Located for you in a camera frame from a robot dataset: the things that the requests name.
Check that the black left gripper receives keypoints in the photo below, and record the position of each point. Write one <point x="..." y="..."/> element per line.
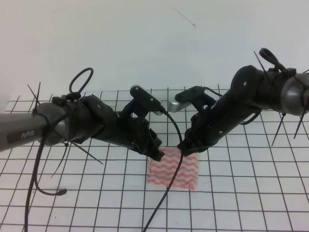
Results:
<point x="132" y="133"/>

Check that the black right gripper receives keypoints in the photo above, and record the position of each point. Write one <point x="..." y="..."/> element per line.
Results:
<point x="207" y="128"/>

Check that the pink wavy striped towel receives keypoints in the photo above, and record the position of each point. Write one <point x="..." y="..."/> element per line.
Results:
<point x="162" y="172"/>

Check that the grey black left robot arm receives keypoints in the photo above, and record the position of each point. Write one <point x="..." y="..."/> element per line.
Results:
<point x="75" y="118"/>

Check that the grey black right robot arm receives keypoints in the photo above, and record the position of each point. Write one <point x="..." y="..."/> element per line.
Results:
<point x="281" y="89"/>

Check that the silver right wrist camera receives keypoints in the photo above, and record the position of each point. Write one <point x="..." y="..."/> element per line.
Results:
<point x="194" y="96"/>

